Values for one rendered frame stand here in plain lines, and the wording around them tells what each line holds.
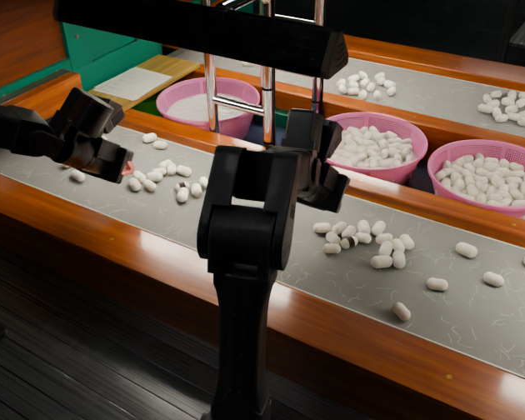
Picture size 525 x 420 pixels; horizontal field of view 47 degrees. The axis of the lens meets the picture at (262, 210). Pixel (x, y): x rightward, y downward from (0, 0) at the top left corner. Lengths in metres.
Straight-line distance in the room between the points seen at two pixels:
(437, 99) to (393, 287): 0.76
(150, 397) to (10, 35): 0.90
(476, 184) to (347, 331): 0.54
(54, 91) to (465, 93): 1.05
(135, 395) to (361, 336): 0.36
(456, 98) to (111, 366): 1.12
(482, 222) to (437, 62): 0.76
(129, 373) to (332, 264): 0.39
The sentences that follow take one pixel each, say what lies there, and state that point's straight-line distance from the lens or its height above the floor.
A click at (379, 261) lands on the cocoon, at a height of 0.76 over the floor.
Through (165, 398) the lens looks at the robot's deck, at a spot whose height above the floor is 0.67.
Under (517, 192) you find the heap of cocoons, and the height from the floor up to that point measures 0.75.
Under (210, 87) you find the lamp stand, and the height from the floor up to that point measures 0.87.
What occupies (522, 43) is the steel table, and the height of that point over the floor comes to 0.25.
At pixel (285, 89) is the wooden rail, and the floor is 0.76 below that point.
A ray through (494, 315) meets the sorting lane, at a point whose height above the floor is 0.74.
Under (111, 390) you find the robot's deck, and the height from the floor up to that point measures 0.67.
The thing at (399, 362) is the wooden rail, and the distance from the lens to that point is 0.90.
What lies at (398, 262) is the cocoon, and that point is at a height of 0.76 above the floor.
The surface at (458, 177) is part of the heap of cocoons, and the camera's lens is 1.35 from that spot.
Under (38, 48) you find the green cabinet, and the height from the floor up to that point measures 0.92.
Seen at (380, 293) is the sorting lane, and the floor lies 0.74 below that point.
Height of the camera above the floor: 1.44
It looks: 36 degrees down
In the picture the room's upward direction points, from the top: 1 degrees counter-clockwise
